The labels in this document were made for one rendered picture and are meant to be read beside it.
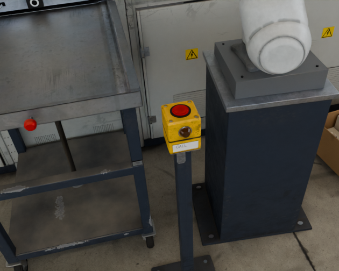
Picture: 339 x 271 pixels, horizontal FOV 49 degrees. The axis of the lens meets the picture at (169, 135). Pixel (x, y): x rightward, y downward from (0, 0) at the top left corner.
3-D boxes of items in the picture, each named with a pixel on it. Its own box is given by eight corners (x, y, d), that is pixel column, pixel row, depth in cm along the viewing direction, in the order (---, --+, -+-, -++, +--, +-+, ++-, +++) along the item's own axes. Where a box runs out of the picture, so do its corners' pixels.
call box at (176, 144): (201, 150, 92) (201, 118, 85) (169, 156, 91) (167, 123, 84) (192, 129, 98) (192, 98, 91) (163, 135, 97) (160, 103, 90)
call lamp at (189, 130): (193, 139, 87) (193, 128, 85) (179, 142, 87) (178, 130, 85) (192, 135, 88) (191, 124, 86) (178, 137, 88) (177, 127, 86)
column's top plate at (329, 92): (294, 44, 143) (295, 39, 141) (338, 98, 116) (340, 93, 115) (202, 55, 140) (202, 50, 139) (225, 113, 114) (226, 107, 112)
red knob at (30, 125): (37, 131, 101) (34, 122, 99) (25, 133, 100) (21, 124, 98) (38, 121, 104) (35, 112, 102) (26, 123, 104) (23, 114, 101)
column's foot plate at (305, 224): (283, 172, 191) (284, 170, 190) (312, 229, 165) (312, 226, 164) (188, 186, 188) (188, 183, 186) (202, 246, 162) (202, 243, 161)
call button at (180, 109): (190, 118, 88) (190, 112, 86) (174, 121, 87) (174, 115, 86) (186, 108, 90) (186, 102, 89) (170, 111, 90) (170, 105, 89)
